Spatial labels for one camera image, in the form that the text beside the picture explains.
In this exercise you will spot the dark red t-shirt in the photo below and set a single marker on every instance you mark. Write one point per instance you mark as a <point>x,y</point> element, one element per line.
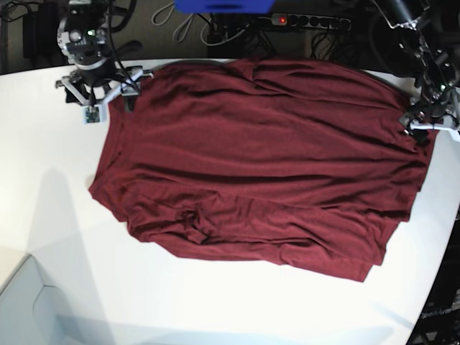
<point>293,162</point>

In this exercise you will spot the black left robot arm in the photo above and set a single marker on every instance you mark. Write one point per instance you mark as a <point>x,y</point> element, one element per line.
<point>429,32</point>

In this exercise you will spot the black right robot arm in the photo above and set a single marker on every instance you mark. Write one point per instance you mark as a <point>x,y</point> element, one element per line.
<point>85,38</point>

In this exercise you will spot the black power strip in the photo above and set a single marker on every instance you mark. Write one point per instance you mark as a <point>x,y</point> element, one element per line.
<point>311,22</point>

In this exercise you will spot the white bin at corner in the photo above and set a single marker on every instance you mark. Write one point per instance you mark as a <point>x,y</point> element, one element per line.
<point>28,315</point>

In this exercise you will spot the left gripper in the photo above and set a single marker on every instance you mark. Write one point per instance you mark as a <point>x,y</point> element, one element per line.
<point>421,110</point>

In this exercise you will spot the black box on floor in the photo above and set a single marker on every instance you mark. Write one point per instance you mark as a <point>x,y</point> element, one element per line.
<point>39,29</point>

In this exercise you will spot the blue box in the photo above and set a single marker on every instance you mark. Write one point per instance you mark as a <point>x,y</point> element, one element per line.
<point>224,6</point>

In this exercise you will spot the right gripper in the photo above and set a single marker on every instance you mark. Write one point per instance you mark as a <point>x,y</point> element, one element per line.
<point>94,72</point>

